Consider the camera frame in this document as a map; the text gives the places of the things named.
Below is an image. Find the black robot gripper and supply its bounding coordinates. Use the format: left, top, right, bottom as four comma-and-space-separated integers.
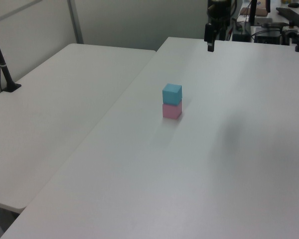
204, 0, 234, 53

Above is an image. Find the grey partition frame post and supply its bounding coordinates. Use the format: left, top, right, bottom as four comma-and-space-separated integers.
66, 0, 84, 44

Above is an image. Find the black camera stand pole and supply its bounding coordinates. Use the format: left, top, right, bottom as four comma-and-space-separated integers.
0, 19, 22, 93

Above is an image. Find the thin black upright pole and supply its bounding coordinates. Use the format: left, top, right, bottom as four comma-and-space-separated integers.
248, 0, 258, 26

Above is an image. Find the pink cube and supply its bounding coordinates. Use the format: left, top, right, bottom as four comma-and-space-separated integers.
162, 100, 183, 119

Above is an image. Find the blue cube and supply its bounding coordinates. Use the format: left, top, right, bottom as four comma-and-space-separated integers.
161, 83, 183, 106

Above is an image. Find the black electronics box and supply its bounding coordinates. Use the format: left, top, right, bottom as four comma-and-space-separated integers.
254, 22, 283, 45

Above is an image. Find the brown cardboard box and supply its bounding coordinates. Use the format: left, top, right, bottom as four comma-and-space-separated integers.
240, 0, 269, 17

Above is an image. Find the black keyboard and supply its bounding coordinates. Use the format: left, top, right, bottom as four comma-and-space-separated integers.
275, 6, 299, 26

